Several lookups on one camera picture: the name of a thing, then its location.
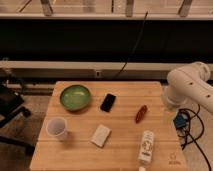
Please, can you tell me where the white sponge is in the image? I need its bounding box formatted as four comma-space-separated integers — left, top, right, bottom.
91, 124, 111, 147

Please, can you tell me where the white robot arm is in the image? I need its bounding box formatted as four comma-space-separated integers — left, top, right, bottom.
162, 62, 213, 114

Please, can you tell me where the green ceramic bowl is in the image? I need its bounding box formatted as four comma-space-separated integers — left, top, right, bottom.
60, 85, 91, 111

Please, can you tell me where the black rectangular phone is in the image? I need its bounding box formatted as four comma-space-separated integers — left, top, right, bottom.
100, 94, 116, 112

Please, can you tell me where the clear plastic cup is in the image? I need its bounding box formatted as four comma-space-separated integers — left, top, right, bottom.
46, 117, 68, 141

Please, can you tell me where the white lotion bottle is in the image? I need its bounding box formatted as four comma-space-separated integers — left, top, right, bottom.
138, 130, 154, 171

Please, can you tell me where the blue connector box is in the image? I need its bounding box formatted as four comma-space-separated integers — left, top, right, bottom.
173, 114, 186, 129

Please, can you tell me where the black office chair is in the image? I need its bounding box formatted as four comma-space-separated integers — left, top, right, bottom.
0, 83, 35, 155

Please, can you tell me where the black hanging cable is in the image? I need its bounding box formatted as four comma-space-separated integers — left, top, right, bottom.
111, 10, 150, 81

